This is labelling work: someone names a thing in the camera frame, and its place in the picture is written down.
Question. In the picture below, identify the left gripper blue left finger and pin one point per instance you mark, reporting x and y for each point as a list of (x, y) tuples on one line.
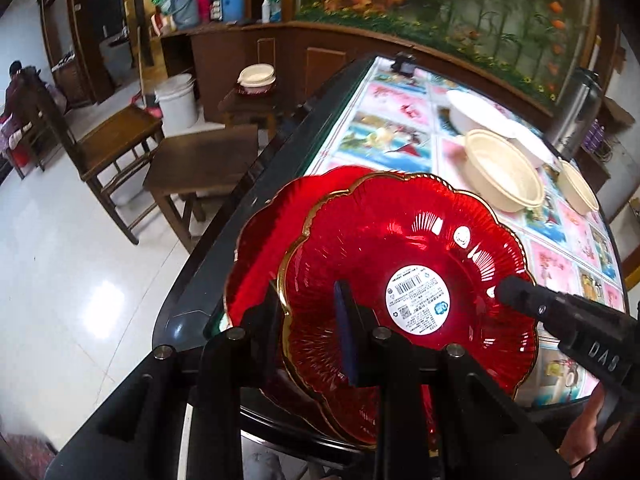
[(172, 399)]

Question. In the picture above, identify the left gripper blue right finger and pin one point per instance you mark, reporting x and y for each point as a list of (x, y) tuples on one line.
[(441, 416)]

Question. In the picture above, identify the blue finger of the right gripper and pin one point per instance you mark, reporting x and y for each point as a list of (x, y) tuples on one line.
[(523, 296)]

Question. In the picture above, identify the red plate with sticker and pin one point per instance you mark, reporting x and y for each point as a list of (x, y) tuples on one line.
[(426, 258)]

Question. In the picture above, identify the small beige bowl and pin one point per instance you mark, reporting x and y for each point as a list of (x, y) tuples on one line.
[(576, 190)]

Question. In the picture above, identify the large beige bowl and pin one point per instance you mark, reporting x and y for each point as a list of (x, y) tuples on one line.
[(500, 173)]

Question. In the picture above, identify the large white bowl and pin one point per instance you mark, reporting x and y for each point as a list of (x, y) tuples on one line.
[(469, 112)]

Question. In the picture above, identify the red plate without sticker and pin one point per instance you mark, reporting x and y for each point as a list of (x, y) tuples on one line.
[(268, 235)]

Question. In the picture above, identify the bowls on side stool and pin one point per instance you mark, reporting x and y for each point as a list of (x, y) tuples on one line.
[(256, 78)]

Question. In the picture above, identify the person's right hand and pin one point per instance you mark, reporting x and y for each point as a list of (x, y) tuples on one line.
[(581, 438)]

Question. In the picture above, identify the purple bottles on shelf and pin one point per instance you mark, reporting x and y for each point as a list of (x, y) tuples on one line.
[(594, 137)]

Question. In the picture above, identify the steel thermos flask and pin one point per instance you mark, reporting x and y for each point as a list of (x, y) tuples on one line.
[(576, 112)]

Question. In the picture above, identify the colourful patterned tablecloth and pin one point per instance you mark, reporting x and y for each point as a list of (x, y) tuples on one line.
[(401, 125)]

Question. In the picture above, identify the small black device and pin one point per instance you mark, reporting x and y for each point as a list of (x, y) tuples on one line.
[(404, 64)]

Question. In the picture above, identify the wooden stool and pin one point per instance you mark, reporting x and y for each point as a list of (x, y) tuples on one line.
[(184, 167)]

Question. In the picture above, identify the wooden chair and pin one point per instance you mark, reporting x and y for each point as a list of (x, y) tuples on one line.
[(106, 157)]

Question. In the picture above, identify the white plastic bucket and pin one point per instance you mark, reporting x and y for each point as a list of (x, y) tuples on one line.
[(177, 102)]

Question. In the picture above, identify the seated person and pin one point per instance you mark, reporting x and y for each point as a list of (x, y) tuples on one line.
[(20, 111)]

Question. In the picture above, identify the grey jug on counter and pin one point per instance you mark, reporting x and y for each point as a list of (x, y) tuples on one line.
[(185, 13)]

